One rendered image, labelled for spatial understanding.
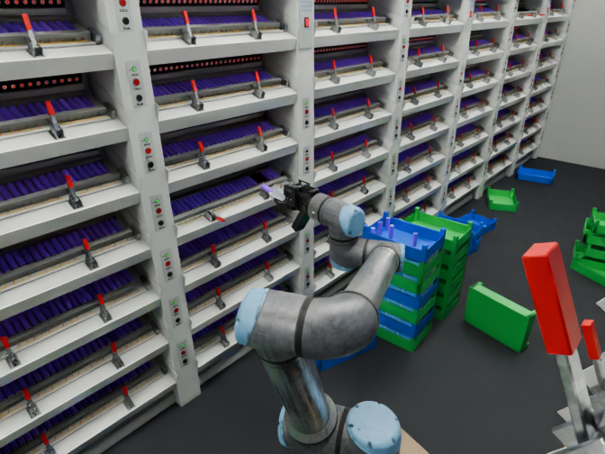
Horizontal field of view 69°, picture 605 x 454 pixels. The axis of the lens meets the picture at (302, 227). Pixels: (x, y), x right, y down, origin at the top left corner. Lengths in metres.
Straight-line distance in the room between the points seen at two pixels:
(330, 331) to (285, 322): 0.08
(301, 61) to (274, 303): 1.14
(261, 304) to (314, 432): 0.56
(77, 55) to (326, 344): 0.93
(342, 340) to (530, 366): 1.53
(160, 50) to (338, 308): 0.92
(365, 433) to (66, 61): 1.23
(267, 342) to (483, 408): 1.30
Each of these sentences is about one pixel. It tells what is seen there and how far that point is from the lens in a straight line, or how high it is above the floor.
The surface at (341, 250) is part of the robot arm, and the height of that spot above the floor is 0.76.
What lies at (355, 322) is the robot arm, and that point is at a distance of 0.83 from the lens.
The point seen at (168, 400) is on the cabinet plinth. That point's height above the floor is 0.03.
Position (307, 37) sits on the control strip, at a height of 1.32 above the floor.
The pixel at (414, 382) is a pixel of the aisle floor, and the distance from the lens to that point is 2.02.
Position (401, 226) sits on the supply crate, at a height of 0.50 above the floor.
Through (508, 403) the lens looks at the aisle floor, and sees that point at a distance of 2.06.
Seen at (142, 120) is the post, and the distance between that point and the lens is 1.39.
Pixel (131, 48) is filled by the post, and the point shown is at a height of 1.33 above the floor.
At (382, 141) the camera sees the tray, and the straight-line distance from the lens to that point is 2.41.
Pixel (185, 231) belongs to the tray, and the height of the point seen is 0.73.
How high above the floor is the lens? 1.43
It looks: 27 degrees down
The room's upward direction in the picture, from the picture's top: 1 degrees counter-clockwise
